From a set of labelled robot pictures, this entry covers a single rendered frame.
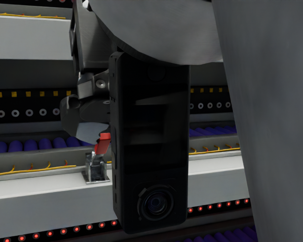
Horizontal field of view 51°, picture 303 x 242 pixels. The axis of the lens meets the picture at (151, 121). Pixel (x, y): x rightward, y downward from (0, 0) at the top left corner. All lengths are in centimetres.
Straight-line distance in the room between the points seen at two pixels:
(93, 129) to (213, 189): 21
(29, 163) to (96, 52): 24
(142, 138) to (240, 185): 29
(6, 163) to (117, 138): 26
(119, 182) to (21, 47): 24
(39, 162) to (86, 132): 15
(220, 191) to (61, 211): 20
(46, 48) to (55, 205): 18
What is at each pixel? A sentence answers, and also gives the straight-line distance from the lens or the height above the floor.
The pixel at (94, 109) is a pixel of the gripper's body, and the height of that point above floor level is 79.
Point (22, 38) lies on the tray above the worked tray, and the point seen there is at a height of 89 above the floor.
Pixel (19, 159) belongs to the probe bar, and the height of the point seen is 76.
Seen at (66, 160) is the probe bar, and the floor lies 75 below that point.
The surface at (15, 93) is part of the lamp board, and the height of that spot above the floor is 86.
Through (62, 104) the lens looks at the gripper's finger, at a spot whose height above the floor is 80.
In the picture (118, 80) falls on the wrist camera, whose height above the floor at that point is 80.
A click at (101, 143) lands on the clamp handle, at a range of 33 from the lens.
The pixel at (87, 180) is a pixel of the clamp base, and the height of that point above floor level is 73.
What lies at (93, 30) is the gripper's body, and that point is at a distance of 23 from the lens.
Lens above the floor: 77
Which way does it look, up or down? 4 degrees up
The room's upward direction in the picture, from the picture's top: 5 degrees counter-clockwise
